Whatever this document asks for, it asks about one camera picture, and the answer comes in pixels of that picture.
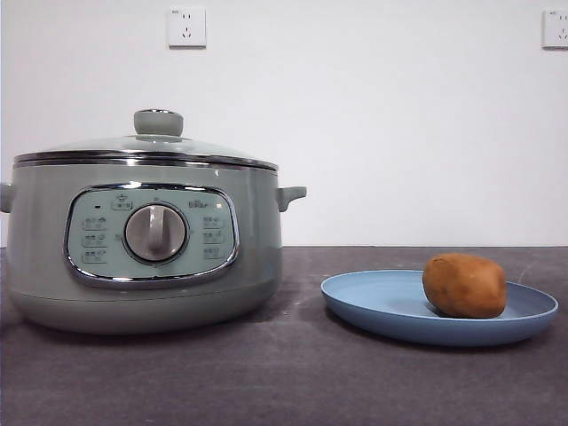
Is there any glass lid with green knob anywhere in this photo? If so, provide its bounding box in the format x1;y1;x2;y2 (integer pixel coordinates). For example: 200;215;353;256
12;108;280;172

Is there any brown potato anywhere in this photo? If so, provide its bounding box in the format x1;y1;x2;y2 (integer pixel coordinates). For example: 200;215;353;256
422;252;508;320

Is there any pale green electric steamer pot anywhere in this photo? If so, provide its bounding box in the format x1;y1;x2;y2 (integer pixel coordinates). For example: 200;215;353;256
0;162;308;335

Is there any blue round plate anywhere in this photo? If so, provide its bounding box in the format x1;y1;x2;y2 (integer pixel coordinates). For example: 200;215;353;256
320;270;559;347

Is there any white wall socket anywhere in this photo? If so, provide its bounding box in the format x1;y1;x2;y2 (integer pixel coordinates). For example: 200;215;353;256
167;6;208;50
540;9;568;50

